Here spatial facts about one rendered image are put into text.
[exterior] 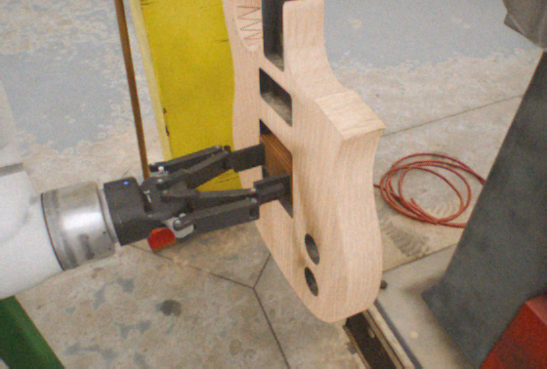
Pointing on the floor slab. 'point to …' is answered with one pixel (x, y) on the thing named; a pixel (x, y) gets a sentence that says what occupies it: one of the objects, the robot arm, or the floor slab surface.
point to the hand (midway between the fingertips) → (273, 168)
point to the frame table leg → (22, 340)
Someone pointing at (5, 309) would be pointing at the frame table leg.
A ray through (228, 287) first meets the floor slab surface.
